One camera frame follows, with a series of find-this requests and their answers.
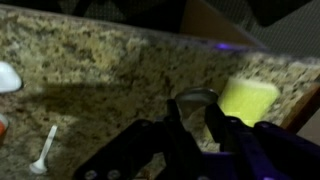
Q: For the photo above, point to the white earbuds case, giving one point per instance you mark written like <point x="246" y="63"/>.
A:
<point x="9" y="79"/>

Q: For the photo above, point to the white plastic spoon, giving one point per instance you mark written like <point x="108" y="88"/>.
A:
<point x="39" y="167"/>

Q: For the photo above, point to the orange vitamin bottle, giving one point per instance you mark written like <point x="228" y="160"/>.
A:
<point x="4" y="124"/>

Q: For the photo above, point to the silver spoon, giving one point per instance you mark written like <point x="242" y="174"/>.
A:
<point x="191" y="99"/>

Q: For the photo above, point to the yellow sponge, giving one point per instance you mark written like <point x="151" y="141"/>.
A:
<point x="247" y="99"/>

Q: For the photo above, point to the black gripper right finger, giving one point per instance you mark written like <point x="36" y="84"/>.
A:
<point x="262" y="152"/>

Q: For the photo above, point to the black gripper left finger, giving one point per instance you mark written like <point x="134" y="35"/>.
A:
<point x="134" y="148"/>

